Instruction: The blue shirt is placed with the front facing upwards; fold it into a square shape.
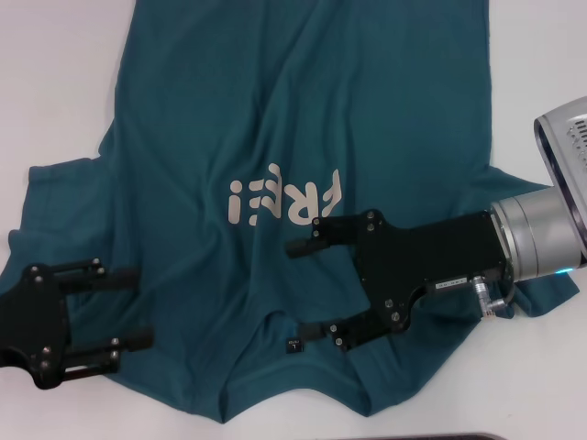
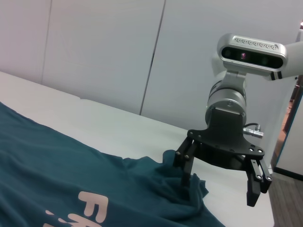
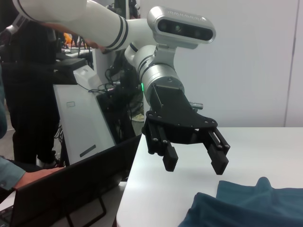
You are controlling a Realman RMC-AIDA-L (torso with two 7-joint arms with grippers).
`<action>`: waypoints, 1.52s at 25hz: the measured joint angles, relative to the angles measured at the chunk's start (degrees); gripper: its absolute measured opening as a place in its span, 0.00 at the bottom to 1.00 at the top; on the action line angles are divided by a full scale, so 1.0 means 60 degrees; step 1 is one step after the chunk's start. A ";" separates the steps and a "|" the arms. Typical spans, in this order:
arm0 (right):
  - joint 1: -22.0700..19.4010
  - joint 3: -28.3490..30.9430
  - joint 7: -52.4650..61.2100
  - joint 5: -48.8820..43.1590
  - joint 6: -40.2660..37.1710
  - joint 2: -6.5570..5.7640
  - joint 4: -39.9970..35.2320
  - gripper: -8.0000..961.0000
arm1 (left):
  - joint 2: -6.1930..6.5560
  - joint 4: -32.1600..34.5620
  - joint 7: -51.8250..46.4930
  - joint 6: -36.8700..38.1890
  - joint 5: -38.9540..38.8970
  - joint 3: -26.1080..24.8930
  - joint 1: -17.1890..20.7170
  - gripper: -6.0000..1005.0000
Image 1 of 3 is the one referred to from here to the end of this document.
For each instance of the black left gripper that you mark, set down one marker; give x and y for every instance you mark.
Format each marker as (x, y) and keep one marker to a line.
(36, 316)

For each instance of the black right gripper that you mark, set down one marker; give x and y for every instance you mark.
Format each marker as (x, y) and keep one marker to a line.
(426, 256)

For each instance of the teal t-shirt with FREE print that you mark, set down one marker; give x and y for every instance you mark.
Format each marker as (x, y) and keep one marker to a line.
(206, 114)

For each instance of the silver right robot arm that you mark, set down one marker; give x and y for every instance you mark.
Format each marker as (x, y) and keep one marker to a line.
(536, 234)

